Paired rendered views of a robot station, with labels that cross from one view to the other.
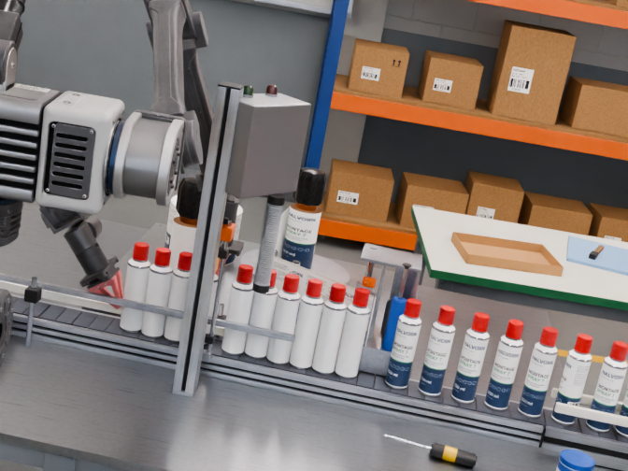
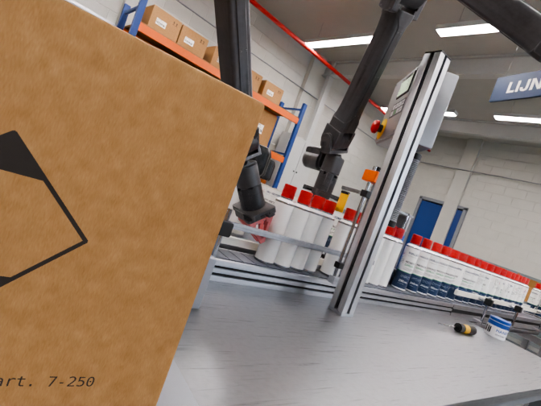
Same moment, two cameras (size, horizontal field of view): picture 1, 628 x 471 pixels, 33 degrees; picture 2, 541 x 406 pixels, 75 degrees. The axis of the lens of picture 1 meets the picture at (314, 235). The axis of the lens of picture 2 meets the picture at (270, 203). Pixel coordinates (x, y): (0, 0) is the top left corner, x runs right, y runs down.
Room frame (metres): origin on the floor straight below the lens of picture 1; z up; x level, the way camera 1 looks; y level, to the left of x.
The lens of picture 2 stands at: (1.52, 0.96, 1.06)
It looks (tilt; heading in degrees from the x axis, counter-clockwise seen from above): 2 degrees down; 320
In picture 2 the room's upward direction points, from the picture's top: 20 degrees clockwise
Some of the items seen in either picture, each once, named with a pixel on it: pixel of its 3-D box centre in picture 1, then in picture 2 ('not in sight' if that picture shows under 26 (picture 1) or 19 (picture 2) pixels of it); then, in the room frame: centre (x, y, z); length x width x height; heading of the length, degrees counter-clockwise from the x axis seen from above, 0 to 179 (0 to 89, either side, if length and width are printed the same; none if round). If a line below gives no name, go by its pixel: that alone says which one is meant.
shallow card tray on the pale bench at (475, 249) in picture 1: (506, 253); not in sight; (3.52, -0.67, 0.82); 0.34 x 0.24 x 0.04; 99
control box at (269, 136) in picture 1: (259, 144); (412, 113); (2.08, 0.14, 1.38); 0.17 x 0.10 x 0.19; 141
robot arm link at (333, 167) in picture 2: (224, 208); (330, 164); (2.23, 0.21, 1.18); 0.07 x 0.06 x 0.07; 3
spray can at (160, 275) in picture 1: (158, 292); (293, 228); (2.17, 0.32, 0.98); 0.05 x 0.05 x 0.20
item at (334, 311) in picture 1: (331, 328); (381, 254); (2.15, -0.07, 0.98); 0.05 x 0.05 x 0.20
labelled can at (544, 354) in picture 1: (539, 371); (447, 273); (2.12, -0.54, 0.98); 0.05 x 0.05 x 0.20
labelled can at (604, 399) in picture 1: (608, 386); (463, 278); (2.11, -0.69, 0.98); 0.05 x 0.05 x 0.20
